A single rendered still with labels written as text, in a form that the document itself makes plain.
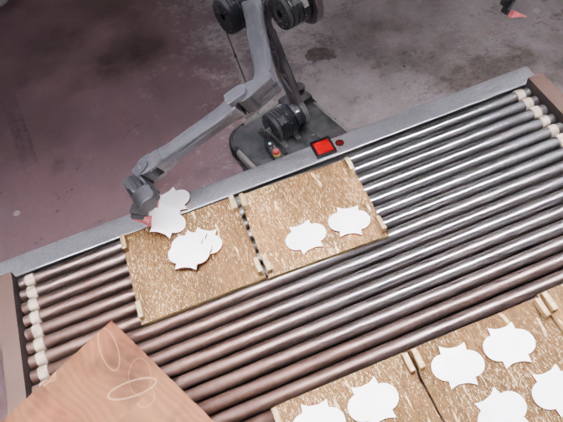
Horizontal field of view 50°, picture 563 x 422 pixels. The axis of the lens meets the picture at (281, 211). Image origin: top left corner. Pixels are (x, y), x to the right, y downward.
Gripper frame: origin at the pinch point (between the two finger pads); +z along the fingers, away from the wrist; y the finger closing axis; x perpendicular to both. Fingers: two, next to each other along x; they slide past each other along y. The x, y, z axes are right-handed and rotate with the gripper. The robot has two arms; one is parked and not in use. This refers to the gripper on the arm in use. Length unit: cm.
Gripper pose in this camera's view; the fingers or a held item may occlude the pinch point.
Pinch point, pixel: (152, 215)
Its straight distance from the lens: 207.3
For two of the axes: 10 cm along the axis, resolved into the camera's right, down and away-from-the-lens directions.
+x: -9.7, -1.0, 2.3
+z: 1.4, 5.5, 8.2
